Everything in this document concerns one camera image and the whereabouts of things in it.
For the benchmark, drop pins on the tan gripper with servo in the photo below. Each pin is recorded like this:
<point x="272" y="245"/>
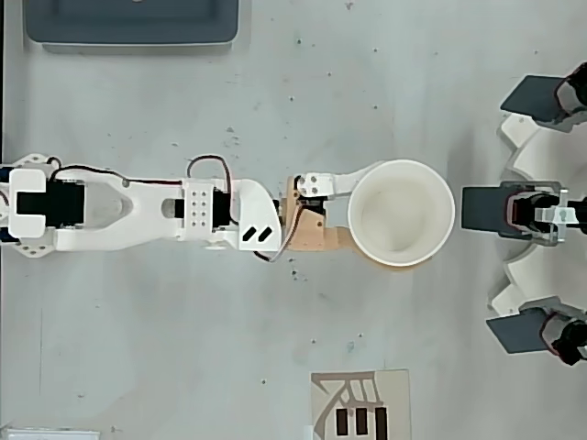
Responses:
<point x="308" y="230"/>

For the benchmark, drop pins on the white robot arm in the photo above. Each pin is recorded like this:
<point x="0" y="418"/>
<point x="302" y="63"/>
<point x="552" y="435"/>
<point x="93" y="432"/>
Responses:
<point x="137" y="201"/>

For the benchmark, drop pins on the printed paper mat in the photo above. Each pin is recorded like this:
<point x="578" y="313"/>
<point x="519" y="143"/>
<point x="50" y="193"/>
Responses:
<point x="394" y="403"/>

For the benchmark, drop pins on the dark grey paddle plate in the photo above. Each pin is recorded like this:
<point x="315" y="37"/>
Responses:
<point x="532" y="98"/>
<point x="483" y="208"/>
<point x="518" y="332"/>

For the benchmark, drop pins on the white gear-shaped fixture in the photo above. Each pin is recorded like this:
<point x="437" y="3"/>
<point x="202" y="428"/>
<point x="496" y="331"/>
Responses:
<point x="550" y="156"/>

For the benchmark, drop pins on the black servo motor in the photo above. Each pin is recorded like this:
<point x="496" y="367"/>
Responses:
<point x="566" y="337"/>
<point x="573" y="98"/>

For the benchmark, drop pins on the grey plastic tray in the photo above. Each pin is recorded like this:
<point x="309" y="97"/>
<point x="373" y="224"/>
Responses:
<point x="128" y="23"/>

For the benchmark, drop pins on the white flat object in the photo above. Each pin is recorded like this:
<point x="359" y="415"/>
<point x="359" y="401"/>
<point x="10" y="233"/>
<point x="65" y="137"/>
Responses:
<point x="50" y="435"/>

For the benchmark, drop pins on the black servo with metal bracket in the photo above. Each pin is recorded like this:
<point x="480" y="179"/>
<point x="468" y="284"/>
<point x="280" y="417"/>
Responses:
<point x="536" y="213"/>

